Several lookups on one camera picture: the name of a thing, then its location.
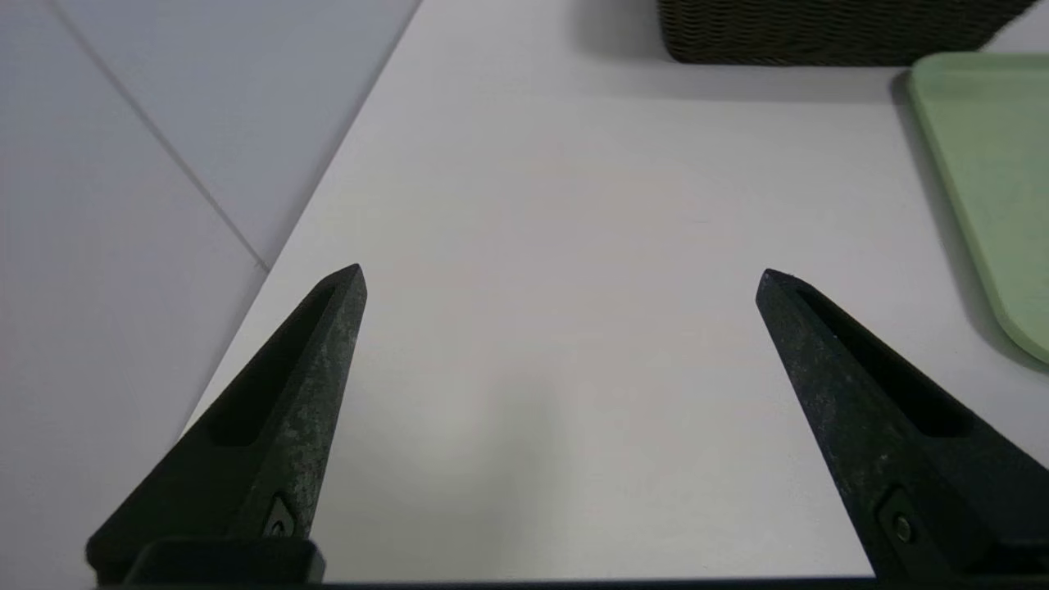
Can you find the light green plastic tray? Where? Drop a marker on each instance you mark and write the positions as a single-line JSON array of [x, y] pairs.
[[996, 164]]

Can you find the dark brown wicker basket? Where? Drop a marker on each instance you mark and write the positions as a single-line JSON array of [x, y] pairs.
[[819, 29]]

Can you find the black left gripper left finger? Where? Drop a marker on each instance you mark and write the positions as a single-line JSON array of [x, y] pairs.
[[254, 442]]

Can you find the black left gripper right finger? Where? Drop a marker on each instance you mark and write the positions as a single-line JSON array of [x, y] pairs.
[[901, 442]]

